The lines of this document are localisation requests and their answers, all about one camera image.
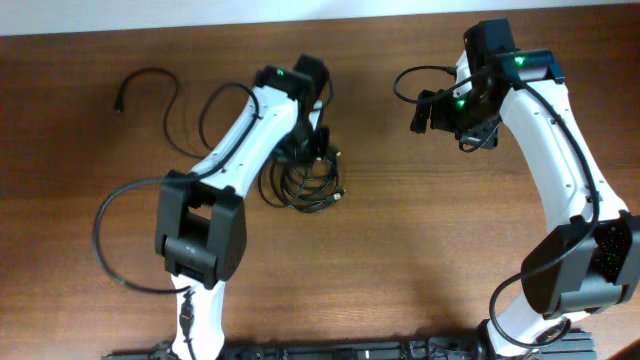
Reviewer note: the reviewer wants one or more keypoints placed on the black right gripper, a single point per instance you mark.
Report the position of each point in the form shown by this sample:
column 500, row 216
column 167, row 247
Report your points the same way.
column 480, row 135

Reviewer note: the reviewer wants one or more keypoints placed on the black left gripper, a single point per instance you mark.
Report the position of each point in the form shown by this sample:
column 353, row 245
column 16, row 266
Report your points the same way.
column 317, row 150

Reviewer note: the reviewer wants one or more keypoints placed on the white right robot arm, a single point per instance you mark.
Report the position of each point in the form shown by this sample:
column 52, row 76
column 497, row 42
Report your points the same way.
column 589, row 259

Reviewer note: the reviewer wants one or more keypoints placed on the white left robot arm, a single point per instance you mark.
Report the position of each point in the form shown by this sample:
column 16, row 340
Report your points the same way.
column 201, row 229

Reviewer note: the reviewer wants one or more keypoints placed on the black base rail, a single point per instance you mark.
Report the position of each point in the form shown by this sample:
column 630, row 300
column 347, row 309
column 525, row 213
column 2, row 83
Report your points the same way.
column 345, row 350

